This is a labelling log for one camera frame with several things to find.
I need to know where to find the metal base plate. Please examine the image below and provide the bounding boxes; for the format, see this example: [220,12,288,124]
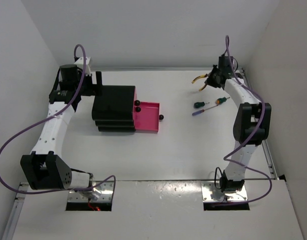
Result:
[201,180,248,204]
[67,181,115,204]

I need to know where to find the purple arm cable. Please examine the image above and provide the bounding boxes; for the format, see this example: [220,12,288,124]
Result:
[213,34,273,206]
[0,44,116,193]

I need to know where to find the green handled stubby screwdriver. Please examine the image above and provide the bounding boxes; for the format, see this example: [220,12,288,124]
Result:
[193,101,209,109]

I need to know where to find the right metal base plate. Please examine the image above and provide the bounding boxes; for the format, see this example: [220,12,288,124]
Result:
[201,180,248,204]

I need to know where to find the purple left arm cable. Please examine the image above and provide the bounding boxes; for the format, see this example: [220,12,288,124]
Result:
[0,44,116,193]

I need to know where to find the pink bottom drawer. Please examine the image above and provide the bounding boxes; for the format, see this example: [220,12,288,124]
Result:
[133,101,164,134]

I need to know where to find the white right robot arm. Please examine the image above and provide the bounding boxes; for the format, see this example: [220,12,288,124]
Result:
[205,54,272,193]

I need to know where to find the pink top drawer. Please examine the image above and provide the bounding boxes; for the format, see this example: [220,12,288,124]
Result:
[133,88,141,107]

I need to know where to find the orange green handled screwdriver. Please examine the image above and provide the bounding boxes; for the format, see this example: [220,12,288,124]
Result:
[215,97,230,105]

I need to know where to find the black drawer cabinet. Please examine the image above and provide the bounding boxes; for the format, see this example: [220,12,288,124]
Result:
[91,85,136,133]

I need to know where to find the yellow handled pliers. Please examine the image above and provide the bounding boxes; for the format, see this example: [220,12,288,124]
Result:
[191,73,210,92]

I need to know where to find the purple handled screwdriver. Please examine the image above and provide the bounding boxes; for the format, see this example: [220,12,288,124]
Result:
[191,104,220,116]

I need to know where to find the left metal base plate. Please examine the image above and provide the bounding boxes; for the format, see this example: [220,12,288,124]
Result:
[67,181,115,204]

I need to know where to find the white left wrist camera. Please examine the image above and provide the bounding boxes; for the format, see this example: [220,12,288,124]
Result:
[74,56,92,76]

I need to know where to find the pink drawer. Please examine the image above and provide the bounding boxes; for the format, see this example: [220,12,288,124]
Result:
[133,106,142,119]
[133,101,164,134]
[133,88,141,107]

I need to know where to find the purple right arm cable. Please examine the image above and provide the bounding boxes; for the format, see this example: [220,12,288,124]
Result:
[213,34,273,206]

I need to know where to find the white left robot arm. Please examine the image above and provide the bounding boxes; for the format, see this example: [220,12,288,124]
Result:
[20,64,102,192]

